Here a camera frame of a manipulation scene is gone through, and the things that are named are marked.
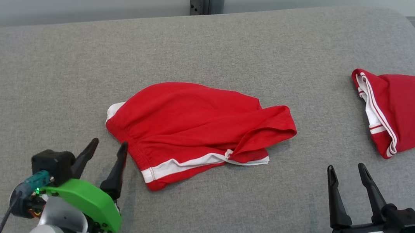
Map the left teal plug cable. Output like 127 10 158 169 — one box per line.
0 166 55 233

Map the red shorts white stripe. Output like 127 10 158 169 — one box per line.
98 74 302 207

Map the grey fabric sofa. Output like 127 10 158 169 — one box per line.
0 0 415 233

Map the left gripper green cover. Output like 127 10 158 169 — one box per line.
37 132 132 233

